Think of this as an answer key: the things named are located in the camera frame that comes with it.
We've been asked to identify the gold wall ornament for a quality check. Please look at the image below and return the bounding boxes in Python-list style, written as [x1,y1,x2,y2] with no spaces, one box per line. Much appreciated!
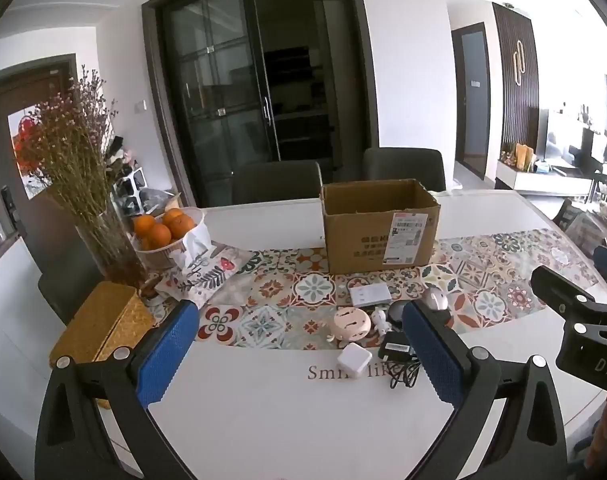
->
[512,42,527,86]

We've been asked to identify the white storage rack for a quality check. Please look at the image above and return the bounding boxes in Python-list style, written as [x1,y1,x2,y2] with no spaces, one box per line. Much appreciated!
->
[113,167,149,211]

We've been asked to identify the cardboard box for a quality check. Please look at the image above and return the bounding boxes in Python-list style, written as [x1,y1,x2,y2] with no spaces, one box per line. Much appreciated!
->
[319,178,441,276]

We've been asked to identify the black power adapter with cable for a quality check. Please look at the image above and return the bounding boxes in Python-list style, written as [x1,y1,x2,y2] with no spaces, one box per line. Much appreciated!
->
[378,331,422,390]

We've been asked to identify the grey bag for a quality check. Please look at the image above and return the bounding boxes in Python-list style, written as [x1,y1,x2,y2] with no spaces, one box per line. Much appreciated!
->
[138,189,181,216]

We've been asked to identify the brown wooden door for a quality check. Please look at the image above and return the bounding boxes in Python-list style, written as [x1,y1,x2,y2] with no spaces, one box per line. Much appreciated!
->
[0,55,79,261]

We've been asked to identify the dried flower bouquet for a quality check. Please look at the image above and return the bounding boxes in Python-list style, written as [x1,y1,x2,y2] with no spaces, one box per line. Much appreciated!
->
[13,65,121,241]

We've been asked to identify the dark slatted wall panel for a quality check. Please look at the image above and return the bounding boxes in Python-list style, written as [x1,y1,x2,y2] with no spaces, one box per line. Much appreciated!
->
[492,2,540,161]

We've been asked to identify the floral fabric tissue cover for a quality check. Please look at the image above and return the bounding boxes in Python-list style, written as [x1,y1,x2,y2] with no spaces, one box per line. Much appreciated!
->
[154,225,254,309]

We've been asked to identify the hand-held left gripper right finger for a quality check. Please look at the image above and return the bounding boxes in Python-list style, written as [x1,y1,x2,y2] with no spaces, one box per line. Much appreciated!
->
[401,300,581,480]

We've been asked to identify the white square charger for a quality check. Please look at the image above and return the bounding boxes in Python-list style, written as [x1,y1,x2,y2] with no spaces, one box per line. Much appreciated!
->
[337,343,373,378]

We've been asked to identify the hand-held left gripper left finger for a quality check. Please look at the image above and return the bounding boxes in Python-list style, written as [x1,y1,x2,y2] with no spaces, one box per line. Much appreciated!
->
[34,300,200,480]

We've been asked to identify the yellow paper bag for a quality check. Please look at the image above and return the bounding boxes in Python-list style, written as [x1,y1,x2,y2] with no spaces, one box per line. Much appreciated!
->
[513,143,534,171]

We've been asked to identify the dark hallway door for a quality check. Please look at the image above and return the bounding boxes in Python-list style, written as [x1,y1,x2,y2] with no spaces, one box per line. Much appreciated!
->
[452,22,491,181]

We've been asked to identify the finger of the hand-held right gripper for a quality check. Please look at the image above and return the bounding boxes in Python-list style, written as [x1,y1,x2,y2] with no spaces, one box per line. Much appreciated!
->
[531,266,607,336]

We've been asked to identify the white media console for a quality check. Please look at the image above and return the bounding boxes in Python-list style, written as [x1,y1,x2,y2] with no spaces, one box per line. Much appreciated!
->
[496,160,597,196]

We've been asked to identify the grey wireless mouse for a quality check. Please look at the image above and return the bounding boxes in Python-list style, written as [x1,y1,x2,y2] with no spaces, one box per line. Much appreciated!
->
[422,287,454,326]

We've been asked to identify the white fruit bowl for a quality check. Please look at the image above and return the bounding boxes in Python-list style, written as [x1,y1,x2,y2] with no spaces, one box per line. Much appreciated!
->
[132,207,205,271]

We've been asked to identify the grey dining chair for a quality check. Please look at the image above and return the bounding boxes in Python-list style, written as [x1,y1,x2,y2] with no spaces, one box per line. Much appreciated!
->
[232,160,324,206]
[362,147,447,193]
[37,245,104,326]

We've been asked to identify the white rectangular switch panel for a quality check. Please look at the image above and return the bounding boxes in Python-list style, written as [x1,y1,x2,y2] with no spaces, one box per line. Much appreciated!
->
[348,284,391,307]

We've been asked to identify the television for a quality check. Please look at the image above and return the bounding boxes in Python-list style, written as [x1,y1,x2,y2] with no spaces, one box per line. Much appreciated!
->
[541,109,607,170]

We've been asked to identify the red door ornament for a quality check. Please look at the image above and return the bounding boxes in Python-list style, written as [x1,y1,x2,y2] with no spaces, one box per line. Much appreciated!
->
[13,117,40,167]

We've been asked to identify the yellow woven box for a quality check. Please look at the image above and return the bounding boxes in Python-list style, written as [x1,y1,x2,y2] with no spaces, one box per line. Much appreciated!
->
[50,281,156,408]

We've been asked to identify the plush toys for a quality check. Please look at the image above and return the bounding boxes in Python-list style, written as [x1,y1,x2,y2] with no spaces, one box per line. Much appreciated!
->
[106,135,139,171]

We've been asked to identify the dark glass sliding door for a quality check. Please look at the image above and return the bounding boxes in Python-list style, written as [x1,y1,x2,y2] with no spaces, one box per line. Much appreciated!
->
[142,0,379,208]

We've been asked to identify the patterned table runner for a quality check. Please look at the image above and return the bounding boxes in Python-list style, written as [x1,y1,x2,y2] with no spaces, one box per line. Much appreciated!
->
[148,227,600,351]

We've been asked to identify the pink round device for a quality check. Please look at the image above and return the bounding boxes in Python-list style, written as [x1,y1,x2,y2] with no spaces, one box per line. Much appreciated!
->
[333,306,371,338]

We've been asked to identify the glass vase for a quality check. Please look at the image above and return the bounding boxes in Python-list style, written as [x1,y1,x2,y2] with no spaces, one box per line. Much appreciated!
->
[74,205,149,288]

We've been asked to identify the chair with patterned cushion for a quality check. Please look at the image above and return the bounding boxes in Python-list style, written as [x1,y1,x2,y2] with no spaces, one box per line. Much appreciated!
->
[553,199,600,241]

